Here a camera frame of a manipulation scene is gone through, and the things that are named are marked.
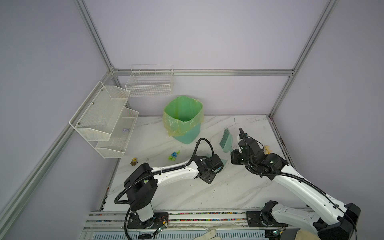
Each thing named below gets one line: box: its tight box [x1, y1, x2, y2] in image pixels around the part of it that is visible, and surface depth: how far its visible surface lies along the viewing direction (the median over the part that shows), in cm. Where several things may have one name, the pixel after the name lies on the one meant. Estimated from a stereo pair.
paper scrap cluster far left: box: [168, 150, 181, 161], surface depth 99 cm
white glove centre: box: [193, 229, 222, 240], surface depth 71 cm
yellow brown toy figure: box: [130, 157, 138, 166], surface depth 95 cm
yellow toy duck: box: [264, 145, 272, 155], surface depth 103 cm
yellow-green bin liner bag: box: [162, 95, 205, 137], surface depth 90 cm
